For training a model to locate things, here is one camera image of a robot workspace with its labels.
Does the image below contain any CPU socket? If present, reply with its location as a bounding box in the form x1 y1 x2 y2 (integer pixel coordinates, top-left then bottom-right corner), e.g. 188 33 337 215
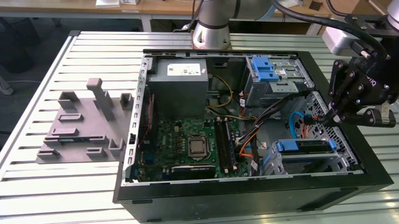
186 134 211 161

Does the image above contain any silver optical drive cage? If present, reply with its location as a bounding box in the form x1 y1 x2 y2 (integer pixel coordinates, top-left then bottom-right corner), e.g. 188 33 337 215
243 56 314 108

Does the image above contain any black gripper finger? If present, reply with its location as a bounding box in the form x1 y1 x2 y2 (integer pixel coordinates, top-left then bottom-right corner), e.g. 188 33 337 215
321 60 365 126
333 102 397 128

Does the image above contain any black wire bundle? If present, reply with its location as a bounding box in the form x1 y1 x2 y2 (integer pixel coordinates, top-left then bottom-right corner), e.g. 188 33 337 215
248 90 318 131

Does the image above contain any thick black cable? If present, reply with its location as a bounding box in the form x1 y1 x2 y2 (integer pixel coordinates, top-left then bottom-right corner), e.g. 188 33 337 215
270 0 393 61

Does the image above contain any black open PC case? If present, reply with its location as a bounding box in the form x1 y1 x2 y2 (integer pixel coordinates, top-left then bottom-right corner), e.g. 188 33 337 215
112 49 395 222

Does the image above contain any grey power supply unit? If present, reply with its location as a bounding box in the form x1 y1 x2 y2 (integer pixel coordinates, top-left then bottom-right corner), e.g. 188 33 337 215
146 58 210 121

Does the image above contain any silver CPU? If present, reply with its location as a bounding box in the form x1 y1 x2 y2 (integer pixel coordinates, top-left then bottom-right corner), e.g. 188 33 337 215
188 140 207 156

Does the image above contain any silver disk bay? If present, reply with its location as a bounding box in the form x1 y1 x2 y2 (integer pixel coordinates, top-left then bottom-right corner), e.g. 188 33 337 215
263 139 358 175

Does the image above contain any hard disk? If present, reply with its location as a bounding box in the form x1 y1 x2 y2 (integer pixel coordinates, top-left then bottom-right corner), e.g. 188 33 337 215
275 139 338 155

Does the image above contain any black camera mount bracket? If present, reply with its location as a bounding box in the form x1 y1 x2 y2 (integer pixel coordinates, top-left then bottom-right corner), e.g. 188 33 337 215
345 13 393 38

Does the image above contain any yellow wire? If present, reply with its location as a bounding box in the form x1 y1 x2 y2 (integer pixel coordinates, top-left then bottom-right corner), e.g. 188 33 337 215
207 74 235 109

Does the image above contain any wooden desk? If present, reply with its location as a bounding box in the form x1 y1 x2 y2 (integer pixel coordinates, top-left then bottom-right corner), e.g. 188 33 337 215
0 0 333 35

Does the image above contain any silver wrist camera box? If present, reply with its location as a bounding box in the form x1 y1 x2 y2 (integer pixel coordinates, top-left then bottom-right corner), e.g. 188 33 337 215
322 29 371 56

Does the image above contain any black orange power wire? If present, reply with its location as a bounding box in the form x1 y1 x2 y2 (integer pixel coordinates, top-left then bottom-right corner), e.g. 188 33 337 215
301 114 327 140

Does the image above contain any green motherboard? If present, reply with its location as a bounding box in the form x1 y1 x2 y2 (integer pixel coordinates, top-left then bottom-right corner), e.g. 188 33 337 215
136 118 250 182

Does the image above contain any blue drive latch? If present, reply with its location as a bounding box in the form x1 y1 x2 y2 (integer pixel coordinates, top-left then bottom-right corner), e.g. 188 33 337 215
252 57 279 82

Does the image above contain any black RAM slot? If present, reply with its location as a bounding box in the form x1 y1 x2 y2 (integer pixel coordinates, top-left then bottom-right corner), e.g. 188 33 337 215
215 118 228 173
222 117 238 171

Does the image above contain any black graphics card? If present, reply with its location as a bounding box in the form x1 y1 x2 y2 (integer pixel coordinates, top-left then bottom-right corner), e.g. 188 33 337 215
162 164 216 180

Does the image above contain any blue data wire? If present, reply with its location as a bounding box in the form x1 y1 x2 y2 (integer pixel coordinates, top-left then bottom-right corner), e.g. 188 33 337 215
288 111 313 140

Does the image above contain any grey parts rack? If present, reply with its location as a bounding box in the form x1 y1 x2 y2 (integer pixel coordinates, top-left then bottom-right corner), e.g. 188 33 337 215
36 78 136 165

